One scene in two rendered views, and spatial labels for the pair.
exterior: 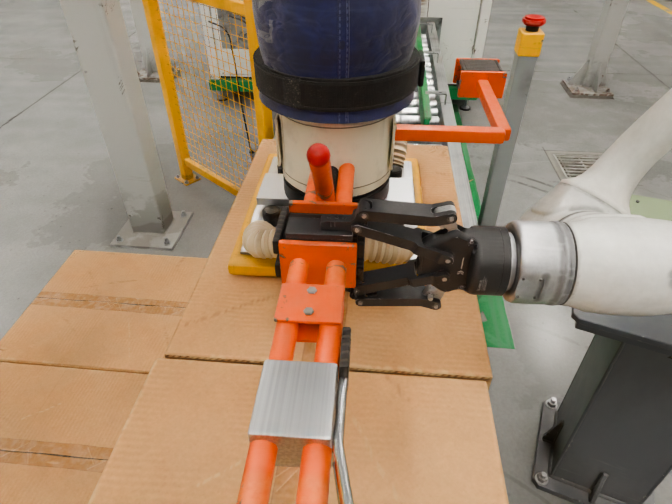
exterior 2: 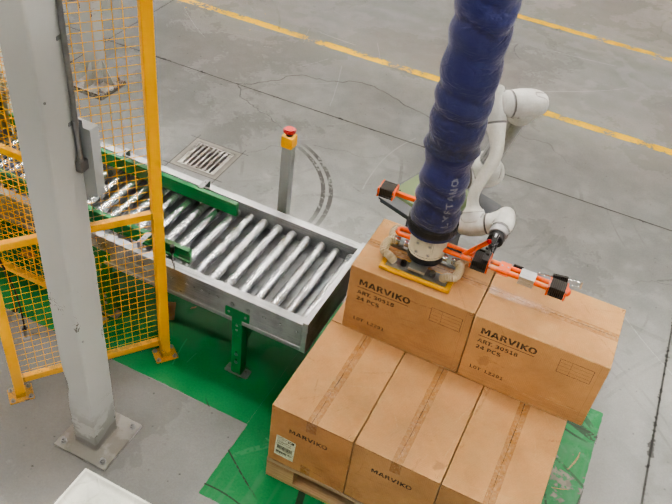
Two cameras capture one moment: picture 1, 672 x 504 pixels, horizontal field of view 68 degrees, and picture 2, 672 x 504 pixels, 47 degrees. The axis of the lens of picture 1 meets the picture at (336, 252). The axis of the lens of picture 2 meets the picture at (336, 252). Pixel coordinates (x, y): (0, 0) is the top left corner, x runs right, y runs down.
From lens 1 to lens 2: 3.38 m
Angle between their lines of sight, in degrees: 56
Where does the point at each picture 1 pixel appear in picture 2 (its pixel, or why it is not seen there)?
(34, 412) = (395, 422)
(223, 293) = (454, 297)
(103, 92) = (91, 347)
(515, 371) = not seen: hidden behind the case
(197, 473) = (511, 313)
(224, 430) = (502, 307)
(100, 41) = (94, 309)
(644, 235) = (508, 215)
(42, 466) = (424, 419)
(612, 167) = (475, 202)
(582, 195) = (478, 212)
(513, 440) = not seen: hidden behind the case
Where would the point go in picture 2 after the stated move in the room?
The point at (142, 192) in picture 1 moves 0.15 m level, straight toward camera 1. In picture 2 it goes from (106, 405) to (139, 405)
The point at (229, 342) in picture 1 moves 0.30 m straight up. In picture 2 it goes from (474, 300) to (490, 250)
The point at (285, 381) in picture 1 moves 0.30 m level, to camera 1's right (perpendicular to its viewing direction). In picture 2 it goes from (525, 275) to (535, 235)
